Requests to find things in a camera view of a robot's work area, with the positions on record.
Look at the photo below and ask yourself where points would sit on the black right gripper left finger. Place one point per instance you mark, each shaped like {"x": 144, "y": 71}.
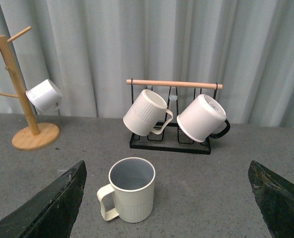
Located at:
{"x": 52, "y": 212}

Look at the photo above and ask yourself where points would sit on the wooden mug tree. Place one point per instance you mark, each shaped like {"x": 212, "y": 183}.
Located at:
{"x": 35, "y": 135}

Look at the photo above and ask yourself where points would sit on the white mug black handle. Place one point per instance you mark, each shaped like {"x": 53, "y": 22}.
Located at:
{"x": 203, "y": 118}

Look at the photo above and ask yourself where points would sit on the cream ribbed mug hanging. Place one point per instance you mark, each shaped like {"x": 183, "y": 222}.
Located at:
{"x": 145, "y": 112}

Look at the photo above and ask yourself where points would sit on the cream ribbed mug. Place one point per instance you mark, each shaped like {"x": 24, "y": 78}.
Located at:
{"x": 145, "y": 112}
{"x": 130, "y": 192}

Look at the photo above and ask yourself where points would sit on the white mug on tree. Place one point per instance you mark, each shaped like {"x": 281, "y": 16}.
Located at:
{"x": 45, "y": 96}

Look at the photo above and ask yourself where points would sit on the black wire mug rack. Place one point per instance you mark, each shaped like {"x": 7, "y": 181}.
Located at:
{"x": 172, "y": 138}

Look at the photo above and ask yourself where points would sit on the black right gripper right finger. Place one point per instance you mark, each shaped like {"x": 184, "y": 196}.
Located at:
{"x": 274, "y": 196}

